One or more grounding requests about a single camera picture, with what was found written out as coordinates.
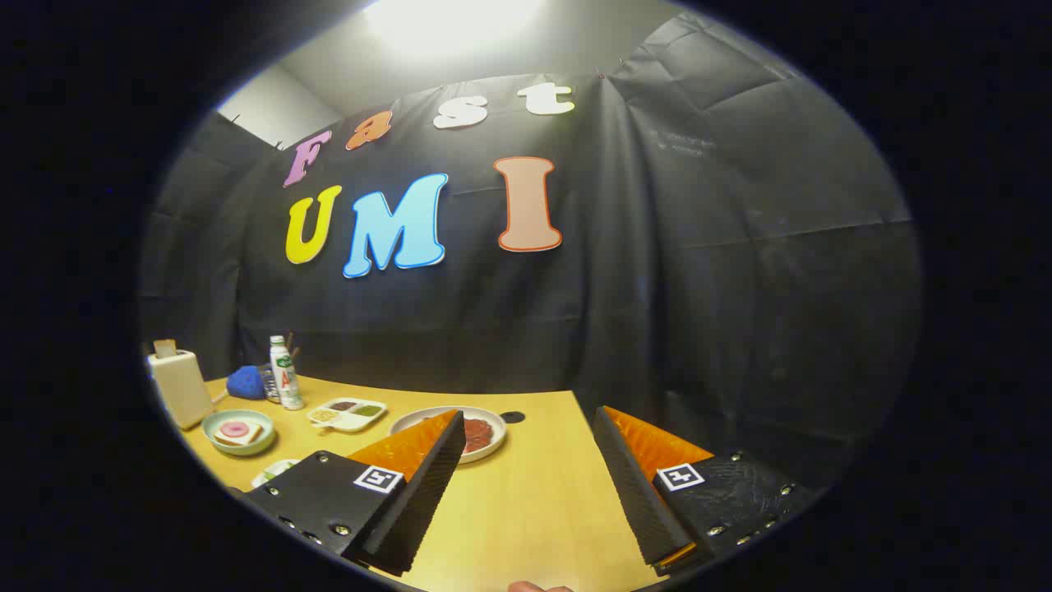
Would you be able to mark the toasted bread slice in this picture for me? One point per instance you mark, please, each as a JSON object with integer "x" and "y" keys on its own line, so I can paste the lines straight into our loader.
{"x": 164, "y": 348}

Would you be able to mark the round beige plate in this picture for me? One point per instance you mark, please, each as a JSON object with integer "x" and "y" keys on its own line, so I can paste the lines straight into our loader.
{"x": 411, "y": 423}

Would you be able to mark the blue cloth mitt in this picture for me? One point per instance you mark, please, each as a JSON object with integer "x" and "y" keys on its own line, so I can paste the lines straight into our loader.
{"x": 245, "y": 383}

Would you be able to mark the dark red meat piece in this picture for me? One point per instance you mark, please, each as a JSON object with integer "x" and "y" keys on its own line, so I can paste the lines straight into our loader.
{"x": 478, "y": 434}

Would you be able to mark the brown wooden chopsticks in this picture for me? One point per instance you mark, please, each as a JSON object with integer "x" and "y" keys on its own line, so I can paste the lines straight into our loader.
{"x": 292, "y": 349}

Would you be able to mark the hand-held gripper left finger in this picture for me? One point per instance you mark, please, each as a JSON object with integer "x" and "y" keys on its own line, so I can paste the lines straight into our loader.
{"x": 427, "y": 493}

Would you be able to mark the round pink ham slice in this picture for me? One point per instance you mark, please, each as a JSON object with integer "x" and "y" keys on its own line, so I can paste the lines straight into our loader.
{"x": 234, "y": 428}

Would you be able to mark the white square plate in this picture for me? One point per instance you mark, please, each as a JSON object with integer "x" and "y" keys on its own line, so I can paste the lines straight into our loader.
{"x": 261, "y": 477}

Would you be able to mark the white drink bottle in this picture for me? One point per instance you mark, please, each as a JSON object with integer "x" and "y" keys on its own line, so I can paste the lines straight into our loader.
{"x": 288, "y": 386}

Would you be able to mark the white bread slice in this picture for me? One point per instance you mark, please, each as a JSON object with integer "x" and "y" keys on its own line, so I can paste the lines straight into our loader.
{"x": 246, "y": 438}

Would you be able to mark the pale green round plate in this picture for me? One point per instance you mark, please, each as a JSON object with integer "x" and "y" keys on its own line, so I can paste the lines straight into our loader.
{"x": 238, "y": 448}

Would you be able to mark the white toaster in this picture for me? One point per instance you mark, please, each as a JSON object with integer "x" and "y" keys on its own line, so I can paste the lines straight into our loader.
{"x": 181, "y": 386}

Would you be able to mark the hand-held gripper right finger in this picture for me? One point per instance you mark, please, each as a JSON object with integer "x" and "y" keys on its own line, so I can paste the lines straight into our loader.
{"x": 633, "y": 493}

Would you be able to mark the white divided dish with beans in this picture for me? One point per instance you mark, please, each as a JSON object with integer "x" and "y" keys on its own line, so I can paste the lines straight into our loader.
{"x": 349, "y": 413}

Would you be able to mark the clear utensil holder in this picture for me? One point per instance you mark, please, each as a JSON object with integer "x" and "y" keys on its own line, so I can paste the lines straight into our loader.
{"x": 268, "y": 385}

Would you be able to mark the black backdrop cloth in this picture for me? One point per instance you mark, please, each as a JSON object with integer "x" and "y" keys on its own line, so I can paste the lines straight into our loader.
{"x": 699, "y": 288}

